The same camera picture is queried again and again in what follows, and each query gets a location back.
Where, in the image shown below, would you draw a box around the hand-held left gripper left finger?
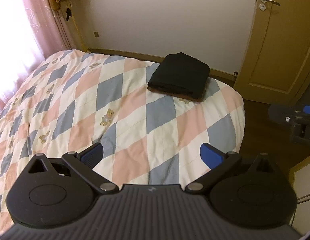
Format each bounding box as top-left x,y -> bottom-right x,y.
22,142 -> 119,194

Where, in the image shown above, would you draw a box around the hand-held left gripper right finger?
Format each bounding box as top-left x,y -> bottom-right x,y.
186,142 -> 279,194

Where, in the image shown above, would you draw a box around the black pants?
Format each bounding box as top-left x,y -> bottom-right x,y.
147,52 -> 211,98

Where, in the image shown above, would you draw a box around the white cabinet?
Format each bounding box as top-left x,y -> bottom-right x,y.
290,164 -> 310,230

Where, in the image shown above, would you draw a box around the brown folded garment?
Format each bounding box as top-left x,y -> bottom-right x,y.
148,80 -> 208,103

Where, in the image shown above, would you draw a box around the tan wooden door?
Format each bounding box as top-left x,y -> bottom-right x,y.
234,0 -> 310,105

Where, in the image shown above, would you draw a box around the checked bear print quilt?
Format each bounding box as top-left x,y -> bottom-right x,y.
0,49 -> 246,220

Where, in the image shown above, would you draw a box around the brown baseboard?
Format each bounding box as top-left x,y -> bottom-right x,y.
87,48 -> 237,80

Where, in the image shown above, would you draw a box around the yellow pole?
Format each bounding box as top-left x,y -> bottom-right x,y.
70,15 -> 87,53

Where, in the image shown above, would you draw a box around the pink curtain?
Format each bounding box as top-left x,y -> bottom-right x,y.
0,0 -> 72,113

